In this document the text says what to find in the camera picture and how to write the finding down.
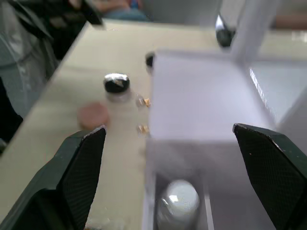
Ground white mirrored makeup organizer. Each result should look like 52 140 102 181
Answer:
141 0 307 230

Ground silver robot torso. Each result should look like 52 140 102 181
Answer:
0 0 60 149

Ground black round compact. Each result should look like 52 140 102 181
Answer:
145 53 156 69
103 71 131 103

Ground clear printed bottle white cap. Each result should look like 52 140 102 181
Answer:
157 179 200 230

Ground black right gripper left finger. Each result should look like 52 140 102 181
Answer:
0 124 107 230

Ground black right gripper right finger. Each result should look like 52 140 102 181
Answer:
232 123 307 230

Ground pink round makeup sponge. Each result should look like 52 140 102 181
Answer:
77 102 111 132

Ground black handheld game controller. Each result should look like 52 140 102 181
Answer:
215 14 238 47

